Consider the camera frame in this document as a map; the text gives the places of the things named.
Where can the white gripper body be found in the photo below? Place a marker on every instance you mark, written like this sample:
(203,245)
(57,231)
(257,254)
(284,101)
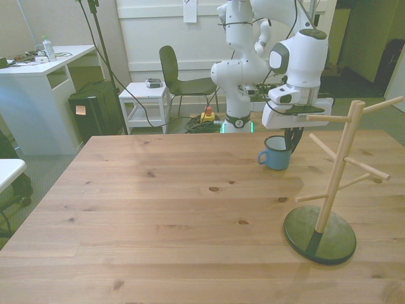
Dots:
(284,120)

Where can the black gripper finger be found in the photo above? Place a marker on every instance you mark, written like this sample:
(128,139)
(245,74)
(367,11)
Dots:
(298,137)
(288,137)

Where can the blue enamel mug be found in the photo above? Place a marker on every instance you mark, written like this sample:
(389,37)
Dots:
(278,161)

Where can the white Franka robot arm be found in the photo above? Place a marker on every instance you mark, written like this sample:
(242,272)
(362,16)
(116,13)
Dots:
(240,73)

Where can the wooden mug tree, black base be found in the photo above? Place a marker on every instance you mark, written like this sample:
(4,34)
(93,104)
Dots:
(340,158)

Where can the yellow emergency stop button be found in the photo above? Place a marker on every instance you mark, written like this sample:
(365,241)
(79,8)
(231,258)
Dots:
(208,116)

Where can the dark green shell chair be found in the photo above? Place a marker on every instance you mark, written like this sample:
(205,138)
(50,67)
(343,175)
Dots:
(169,66)

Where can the grey device with screen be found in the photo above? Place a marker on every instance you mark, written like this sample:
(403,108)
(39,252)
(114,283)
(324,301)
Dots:
(154,83)

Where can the white paper sheet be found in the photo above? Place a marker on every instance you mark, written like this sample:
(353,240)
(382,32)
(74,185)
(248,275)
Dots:
(190,11)

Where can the small white side table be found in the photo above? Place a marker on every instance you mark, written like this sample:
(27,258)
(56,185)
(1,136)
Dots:
(142,92)

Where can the black computer case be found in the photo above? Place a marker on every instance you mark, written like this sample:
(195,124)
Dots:
(95,117)

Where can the orange sticky note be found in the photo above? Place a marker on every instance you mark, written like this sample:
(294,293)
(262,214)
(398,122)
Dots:
(80,110)

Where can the clear plastic bottle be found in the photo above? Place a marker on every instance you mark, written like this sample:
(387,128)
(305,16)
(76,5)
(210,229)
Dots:
(49,50)

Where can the small white box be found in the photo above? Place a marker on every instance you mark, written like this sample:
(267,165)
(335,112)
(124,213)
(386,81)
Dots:
(41,59)

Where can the white desk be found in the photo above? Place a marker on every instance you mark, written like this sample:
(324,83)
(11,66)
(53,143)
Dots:
(25,104)

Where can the white rounded table top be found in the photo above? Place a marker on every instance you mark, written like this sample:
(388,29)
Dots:
(9,171)

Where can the black camera stand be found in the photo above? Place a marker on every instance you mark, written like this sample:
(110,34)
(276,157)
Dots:
(104,47)

